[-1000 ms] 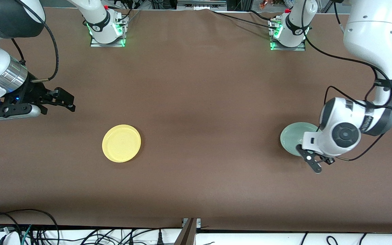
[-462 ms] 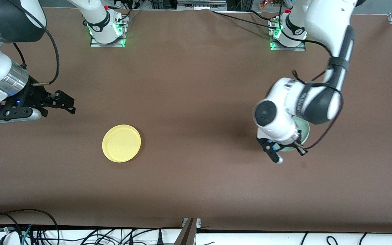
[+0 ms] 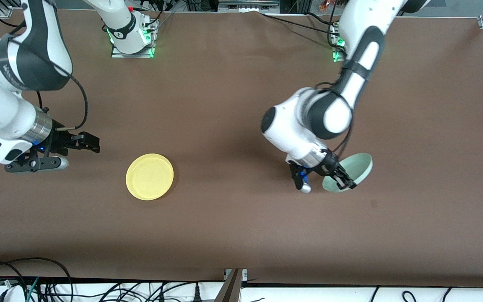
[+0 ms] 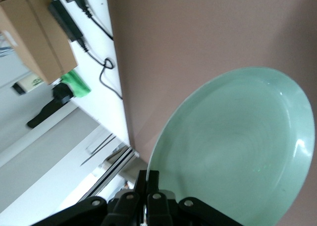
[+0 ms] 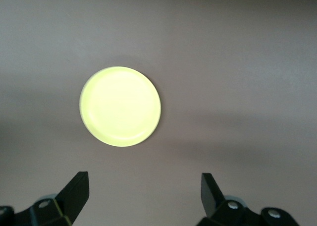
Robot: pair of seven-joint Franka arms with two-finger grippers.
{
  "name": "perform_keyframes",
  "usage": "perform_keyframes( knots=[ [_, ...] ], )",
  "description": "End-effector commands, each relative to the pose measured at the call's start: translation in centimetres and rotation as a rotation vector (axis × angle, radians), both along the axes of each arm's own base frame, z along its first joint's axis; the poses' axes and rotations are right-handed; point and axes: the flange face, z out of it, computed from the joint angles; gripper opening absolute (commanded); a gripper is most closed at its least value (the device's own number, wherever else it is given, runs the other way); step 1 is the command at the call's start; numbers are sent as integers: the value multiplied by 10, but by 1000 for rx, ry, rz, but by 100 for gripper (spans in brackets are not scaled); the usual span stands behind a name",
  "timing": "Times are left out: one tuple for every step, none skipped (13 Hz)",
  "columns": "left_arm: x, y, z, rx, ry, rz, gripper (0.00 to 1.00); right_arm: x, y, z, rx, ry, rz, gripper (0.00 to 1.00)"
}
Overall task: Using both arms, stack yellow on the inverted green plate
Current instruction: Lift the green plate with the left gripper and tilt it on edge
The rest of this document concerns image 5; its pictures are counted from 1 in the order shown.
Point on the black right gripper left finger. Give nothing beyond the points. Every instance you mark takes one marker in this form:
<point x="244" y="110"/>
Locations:
<point x="69" y="203"/>

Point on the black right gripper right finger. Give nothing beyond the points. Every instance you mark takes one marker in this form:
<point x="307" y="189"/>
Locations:
<point x="223" y="211"/>

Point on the yellow round plate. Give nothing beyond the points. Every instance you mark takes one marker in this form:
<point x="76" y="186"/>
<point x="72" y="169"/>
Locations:
<point x="120" y="107"/>

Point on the brown table cover cloth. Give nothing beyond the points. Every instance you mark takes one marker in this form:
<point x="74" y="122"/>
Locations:
<point x="49" y="37"/>

